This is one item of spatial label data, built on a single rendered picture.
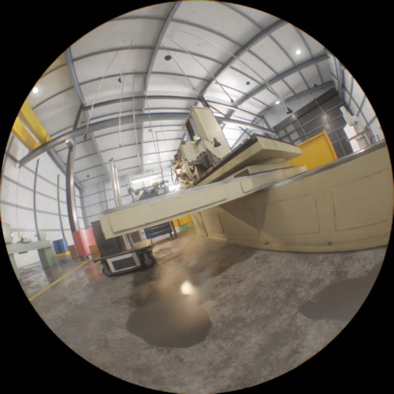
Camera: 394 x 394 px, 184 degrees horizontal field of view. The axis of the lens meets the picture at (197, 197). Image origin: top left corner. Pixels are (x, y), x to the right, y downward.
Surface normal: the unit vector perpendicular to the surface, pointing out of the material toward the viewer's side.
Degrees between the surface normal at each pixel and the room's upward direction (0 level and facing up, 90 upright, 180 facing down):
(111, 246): 90
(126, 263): 90
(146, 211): 90
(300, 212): 90
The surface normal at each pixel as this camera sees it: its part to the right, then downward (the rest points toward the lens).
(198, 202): 0.39, -0.20
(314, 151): -0.87, 0.24
